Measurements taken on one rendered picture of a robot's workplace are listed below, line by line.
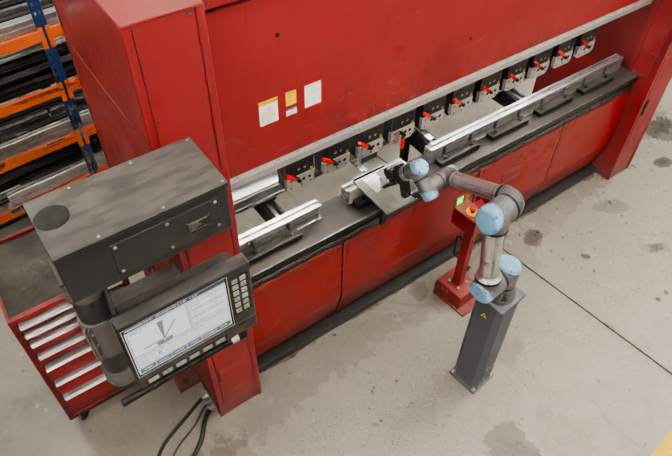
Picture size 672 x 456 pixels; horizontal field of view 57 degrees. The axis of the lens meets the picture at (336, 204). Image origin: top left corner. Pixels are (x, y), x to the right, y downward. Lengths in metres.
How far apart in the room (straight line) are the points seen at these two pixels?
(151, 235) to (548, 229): 3.25
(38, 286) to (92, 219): 1.25
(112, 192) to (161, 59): 0.41
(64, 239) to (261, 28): 1.02
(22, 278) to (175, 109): 1.32
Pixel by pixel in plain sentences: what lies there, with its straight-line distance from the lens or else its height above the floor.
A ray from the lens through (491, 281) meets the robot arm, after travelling 2.75.
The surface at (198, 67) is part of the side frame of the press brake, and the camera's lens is 1.94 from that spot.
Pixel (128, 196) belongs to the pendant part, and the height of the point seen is 1.95.
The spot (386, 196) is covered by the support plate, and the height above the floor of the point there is 1.00.
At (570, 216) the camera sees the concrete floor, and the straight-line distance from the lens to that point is 4.65.
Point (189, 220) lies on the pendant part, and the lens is 1.78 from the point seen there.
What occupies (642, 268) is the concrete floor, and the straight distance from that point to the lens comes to 4.52.
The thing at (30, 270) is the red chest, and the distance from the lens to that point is 3.04.
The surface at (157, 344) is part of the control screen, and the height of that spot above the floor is 1.43.
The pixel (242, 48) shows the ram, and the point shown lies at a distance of 2.26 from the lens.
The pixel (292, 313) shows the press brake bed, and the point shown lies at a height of 0.40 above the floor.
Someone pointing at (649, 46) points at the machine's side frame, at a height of 1.09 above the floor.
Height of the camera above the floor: 3.14
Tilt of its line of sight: 46 degrees down
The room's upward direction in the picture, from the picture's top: 1 degrees clockwise
